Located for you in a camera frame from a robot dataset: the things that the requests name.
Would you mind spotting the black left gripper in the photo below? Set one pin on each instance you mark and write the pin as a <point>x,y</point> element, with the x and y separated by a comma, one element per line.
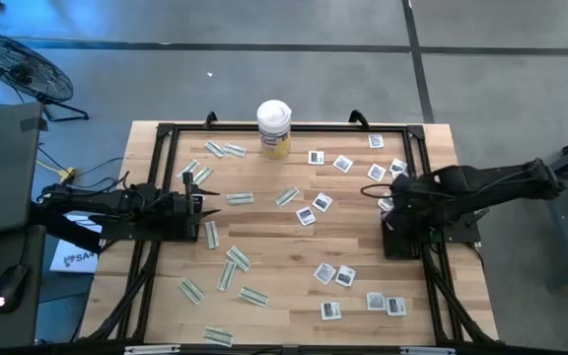
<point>175,209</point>

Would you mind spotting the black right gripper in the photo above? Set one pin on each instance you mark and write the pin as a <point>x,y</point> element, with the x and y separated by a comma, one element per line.
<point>402,202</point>

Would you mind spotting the black perforated plastic tray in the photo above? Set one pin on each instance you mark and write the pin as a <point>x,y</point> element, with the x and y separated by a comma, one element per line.
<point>400,249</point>
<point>198,199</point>

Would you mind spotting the green white bandage strip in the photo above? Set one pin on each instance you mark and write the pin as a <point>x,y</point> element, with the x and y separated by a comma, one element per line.
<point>254,297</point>
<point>211,234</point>
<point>218,336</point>
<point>227,275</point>
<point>215,149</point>
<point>234,150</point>
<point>238,259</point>
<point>203,175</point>
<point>287,196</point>
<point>189,166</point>
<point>191,291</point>
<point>240,198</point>

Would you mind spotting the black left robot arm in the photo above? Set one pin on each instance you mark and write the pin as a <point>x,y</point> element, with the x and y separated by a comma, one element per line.
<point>111,199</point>

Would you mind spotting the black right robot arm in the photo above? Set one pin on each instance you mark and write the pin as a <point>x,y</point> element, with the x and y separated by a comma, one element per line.
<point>486,180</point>

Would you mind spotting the white lid yellow wipes canister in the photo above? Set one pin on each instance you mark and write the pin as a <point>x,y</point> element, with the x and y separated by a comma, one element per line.
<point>274,133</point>

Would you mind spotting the yellow power plug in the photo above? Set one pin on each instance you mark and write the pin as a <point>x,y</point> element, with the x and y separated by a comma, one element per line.
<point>69,173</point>

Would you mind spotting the white printed paper sheet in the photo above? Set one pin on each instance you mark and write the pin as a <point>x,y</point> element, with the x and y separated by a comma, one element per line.
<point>74,259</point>

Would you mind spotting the black desk support bar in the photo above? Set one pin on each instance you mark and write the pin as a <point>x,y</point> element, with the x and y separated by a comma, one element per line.
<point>62,229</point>

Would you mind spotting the white edge strip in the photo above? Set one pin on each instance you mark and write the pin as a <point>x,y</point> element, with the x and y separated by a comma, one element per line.
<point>151,349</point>
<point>427,350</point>

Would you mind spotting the grey tape piece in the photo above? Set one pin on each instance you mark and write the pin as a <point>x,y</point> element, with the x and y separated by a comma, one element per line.
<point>33,124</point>

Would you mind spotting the black computer mouse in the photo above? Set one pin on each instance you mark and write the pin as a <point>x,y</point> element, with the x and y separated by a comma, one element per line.
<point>10,288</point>

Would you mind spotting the dark grey desk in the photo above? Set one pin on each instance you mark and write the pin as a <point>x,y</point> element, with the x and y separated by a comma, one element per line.
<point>18,330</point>

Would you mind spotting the black floor fan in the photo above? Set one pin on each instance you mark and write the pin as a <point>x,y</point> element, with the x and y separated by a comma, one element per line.
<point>20,69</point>

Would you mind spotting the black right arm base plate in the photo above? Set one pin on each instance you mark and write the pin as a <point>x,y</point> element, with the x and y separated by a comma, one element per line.
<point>469,232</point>

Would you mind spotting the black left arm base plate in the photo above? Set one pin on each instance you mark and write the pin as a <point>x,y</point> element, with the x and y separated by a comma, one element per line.
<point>116,231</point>

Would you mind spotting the black metal table frame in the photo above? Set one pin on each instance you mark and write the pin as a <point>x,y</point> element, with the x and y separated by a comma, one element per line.
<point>313,127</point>

